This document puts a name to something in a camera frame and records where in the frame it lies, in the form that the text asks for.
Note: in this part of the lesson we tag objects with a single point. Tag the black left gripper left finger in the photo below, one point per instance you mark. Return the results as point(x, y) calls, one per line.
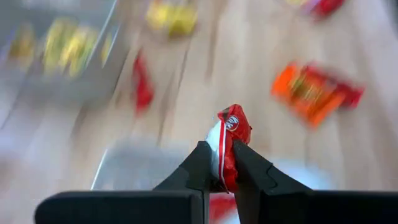
point(174, 205)

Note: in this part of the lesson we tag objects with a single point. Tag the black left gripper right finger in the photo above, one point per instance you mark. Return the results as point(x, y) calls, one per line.
point(264, 202)

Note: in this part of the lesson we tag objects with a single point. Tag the red KitKat wrapper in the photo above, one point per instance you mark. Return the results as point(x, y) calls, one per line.
point(351, 93)
point(141, 84)
point(234, 130)
point(328, 6)
point(222, 207)

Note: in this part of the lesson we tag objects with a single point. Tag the orange Reese's wrapper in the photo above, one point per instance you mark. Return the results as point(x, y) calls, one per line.
point(298, 93)

